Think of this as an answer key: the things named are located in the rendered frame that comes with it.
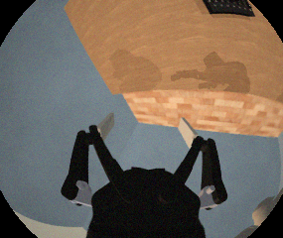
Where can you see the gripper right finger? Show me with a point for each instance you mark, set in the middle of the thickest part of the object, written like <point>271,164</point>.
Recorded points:
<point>212,192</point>

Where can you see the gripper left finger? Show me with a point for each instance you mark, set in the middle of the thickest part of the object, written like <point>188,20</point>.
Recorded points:
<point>75,187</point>

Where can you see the black lighting desk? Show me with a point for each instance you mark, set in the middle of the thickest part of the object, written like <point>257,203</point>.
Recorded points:
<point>237,7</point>

